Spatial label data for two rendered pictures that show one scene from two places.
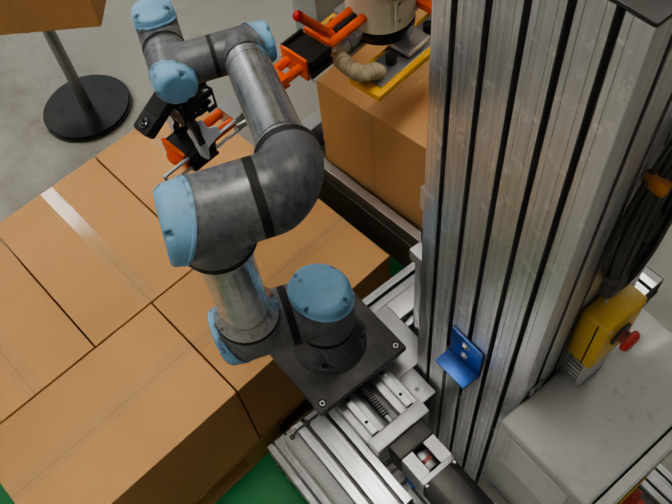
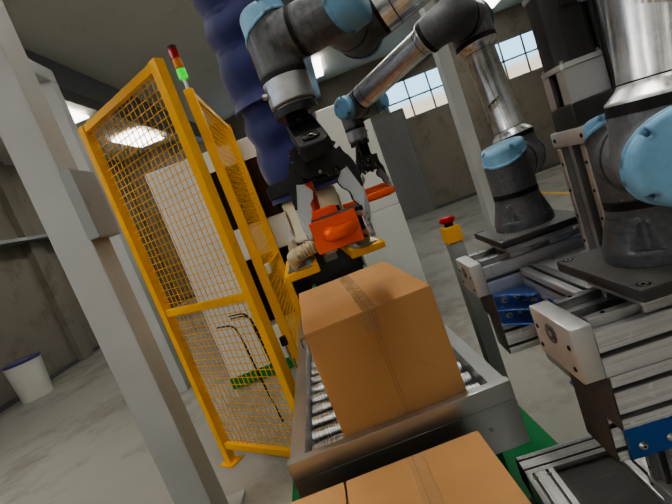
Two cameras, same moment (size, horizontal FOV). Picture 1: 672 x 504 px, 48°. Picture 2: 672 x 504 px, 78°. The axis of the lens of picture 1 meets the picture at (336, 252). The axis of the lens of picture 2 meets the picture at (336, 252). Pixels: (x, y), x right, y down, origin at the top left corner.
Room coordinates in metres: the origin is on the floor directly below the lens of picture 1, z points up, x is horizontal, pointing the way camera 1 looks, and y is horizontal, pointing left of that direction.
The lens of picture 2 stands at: (0.70, 0.82, 1.30)
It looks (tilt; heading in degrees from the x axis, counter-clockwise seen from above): 8 degrees down; 306
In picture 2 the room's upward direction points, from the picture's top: 20 degrees counter-clockwise
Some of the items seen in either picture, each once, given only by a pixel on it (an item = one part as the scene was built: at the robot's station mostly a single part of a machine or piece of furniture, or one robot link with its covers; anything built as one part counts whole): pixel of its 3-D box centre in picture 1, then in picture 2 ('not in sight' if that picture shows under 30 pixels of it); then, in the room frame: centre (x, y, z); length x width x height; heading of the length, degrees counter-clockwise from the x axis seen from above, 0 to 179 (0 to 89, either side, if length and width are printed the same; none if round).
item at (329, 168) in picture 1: (360, 196); (401, 428); (1.37, -0.10, 0.58); 0.70 x 0.03 x 0.06; 37
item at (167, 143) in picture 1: (189, 143); (334, 230); (1.08, 0.28, 1.24); 0.08 x 0.07 x 0.05; 130
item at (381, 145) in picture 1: (437, 101); (370, 339); (1.56, -0.37, 0.75); 0.60 x 0.40 x 0.40; 130
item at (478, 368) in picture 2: not in sight; (413, 311); (1.82, -1.23, 0.50); 2.31 x 0.05 x 0.19; 127
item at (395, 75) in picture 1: (410, 46); (356, 239); (1.39, -0.25, 1.14); 0.34 x 0.10 x 0.05; 130
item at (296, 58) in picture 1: (306, 53); (322, 221); (1.30, 0.00, 1.24); 0.10 x 0.08 x 0.06; 40
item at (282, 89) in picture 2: not in sight; (288, 95); (1.09, 0.26, 1.47); 0.08 x 0.08 x 0.05
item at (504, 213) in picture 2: not in sight; (519, 206); (0.94, -0.38, 1.09); 0.15 x 0.15 x 0.10
